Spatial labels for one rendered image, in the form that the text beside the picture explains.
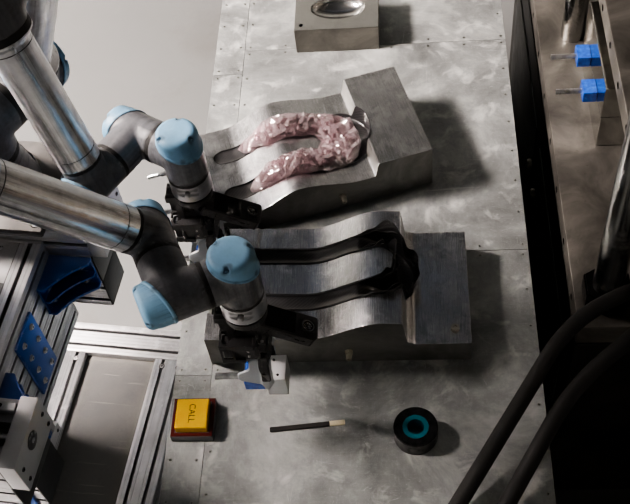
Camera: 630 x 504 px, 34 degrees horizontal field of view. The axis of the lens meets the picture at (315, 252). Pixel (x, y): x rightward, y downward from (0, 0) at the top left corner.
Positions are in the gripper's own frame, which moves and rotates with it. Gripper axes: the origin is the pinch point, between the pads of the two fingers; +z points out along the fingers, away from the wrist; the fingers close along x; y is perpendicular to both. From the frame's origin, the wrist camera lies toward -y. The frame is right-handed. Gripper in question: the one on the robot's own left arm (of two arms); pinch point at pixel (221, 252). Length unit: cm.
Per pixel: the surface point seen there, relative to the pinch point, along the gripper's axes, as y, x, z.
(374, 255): -30.2, 3.8, -3.0
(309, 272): -17.3, 3.8, 2.0
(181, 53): 43, -155, 90
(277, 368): -13.3, 29.3, -5.4
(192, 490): 3.2, 45.2, 10.3
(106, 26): 73, -171, 90
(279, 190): -10.3, -17.0, 1.9
